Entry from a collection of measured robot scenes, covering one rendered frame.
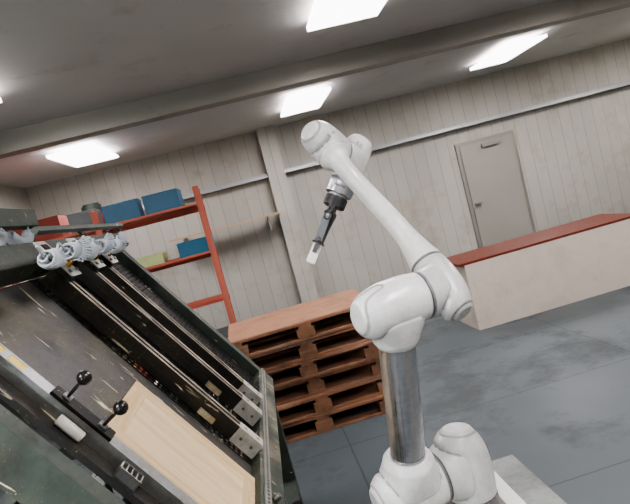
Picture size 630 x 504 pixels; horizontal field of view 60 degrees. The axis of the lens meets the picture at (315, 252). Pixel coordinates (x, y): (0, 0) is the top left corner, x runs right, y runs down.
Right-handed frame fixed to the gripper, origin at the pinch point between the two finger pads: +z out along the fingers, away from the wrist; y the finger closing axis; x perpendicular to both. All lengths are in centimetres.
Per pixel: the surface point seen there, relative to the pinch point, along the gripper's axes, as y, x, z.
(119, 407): 39, -26, 58
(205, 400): -40, -23, 68
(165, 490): 29, -9, 76
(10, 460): 62, -35, 69
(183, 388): -38, -32, 66
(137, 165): -690, -421, -74
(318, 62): -359, -117, -210
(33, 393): 40, -48, 63
